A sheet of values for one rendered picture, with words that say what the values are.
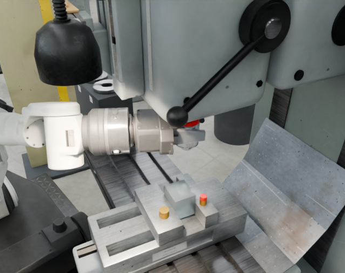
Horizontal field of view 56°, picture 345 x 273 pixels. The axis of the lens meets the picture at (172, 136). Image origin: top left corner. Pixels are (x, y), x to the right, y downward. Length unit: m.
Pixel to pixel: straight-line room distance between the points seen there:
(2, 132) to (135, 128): 0.29
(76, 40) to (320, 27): 0.36
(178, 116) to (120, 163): 0.65
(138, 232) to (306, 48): 0.50
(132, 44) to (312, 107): 0.53
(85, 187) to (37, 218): 0.99
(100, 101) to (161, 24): 0.64
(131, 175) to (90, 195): 1.35
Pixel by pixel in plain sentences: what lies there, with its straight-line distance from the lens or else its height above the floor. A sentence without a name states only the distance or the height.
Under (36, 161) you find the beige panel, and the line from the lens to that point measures 2.64.
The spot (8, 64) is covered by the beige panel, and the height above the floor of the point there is 0.84.
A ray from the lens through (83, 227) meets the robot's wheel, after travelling 1.34.
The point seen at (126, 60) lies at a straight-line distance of 0.49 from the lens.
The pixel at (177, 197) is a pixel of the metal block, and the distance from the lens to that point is 0.73.
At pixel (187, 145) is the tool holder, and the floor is 1.22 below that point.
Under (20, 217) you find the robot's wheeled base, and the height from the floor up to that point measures 0.57.
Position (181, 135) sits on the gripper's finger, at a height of 1.25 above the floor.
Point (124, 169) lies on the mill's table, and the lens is 1.03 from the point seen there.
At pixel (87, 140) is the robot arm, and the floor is 1.25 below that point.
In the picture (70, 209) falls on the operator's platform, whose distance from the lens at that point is 1.70.
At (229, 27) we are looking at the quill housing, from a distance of 0.46.
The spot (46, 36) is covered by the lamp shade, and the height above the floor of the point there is 1.47.
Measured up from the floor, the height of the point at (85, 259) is 0.85.
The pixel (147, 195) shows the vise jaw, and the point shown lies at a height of 1.04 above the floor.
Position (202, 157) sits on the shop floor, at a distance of 2.61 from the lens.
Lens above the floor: 1.57
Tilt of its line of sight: 33 degrees down
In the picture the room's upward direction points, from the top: straight up
